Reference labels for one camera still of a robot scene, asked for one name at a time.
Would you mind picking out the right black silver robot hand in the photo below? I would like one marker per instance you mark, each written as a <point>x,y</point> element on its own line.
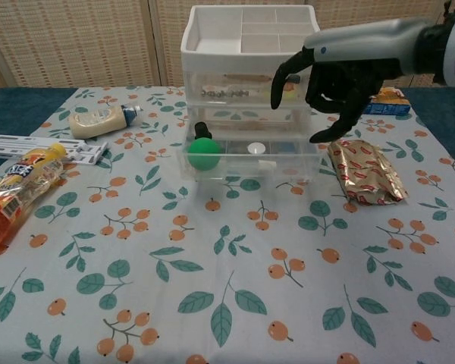
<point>364,41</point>

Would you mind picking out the small white round piece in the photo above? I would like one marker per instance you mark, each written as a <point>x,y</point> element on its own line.
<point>256,148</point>

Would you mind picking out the clear plastic drawer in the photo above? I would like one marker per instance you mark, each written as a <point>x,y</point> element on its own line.
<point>250,170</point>

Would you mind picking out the clear drawer with stationery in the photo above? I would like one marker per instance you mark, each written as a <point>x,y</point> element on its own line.
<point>235,91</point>

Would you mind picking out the green ball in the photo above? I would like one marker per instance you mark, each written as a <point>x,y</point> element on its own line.
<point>204,154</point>

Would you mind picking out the blue orange cardboard box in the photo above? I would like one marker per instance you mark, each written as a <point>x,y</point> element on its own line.
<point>390,108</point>

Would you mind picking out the dark green small item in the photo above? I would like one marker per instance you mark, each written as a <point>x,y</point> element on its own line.
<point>295,79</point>

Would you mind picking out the yellow green marker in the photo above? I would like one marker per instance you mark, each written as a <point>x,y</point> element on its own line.
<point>290,95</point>

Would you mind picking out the wooden stick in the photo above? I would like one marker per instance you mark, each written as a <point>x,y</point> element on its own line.
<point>248,77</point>

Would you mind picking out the gold foil snack pack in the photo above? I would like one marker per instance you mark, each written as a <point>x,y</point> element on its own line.
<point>368,170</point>

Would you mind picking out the floral tablecloth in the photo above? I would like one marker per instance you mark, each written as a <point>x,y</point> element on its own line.
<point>212,265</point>

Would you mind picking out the mayonnaise squeeze bottle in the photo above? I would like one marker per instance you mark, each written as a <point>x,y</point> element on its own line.
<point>95,121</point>

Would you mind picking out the white toothbrush pack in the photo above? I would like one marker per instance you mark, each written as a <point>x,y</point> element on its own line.
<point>22,139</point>
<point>83,157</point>

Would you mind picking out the orange drink bottle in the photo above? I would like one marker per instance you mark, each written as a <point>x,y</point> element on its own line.
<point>19,189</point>

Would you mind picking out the white plastic drawer organizer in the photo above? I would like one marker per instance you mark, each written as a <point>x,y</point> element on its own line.
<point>212,60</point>

